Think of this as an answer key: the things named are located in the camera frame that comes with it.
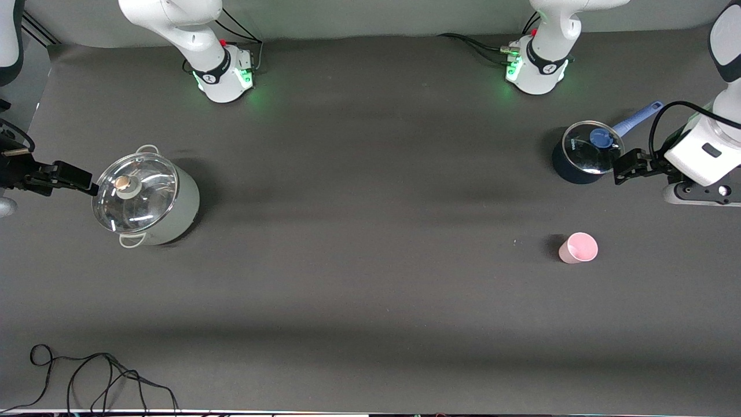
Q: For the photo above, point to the black frame rail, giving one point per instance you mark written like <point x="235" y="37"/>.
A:
<point x="40" y="29"/>

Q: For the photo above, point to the glass lid with grey knob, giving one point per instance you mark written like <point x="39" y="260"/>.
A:
<point x="145" y="200"/>

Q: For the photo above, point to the dark blue saucepan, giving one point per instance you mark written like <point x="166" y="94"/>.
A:
<point x="564" y="168"/>

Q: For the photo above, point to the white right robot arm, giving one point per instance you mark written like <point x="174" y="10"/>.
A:
<point x="191" y="29"/>

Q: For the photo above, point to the dark grey table cover sheet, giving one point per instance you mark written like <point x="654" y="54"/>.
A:
<point x="370" y="231"/>

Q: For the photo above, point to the glass lid with blue knob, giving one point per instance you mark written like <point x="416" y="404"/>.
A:
<point x="584" y="153"/>

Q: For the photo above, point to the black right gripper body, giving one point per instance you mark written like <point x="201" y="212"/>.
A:
<point x="13" y="172"/>

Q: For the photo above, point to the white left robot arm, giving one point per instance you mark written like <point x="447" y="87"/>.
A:
<point x="547" y="52"/>

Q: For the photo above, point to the pink plastic cup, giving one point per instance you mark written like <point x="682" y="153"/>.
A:
<point x="579" y="249"/>

